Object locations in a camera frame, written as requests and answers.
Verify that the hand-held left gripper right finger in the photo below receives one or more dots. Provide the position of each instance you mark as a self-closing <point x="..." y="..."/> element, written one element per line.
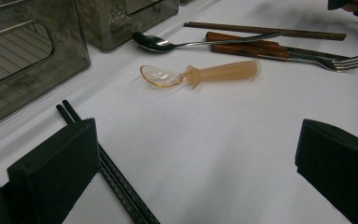
<point x="341" y="168"/>

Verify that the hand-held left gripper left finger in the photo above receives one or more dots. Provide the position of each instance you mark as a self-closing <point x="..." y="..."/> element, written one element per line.
<point x="56" y="174"/>

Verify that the brown wooden chopstick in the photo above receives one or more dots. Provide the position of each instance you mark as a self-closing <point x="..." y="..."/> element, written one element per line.
<point x="292" y="33"/>
<point x="261" y="28"/>

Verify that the black chopstick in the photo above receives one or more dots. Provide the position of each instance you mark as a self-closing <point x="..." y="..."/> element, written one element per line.
<point x="132" y="194"/>
<point x="124" y="197"/>

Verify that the translucent orange plastic spoon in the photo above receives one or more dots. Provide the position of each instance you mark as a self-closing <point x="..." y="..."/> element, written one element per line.
<point x="223" y="71"/>

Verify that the metal spoon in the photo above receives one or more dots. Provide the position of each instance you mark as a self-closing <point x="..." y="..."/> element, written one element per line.
<point x="155" y="43"/>

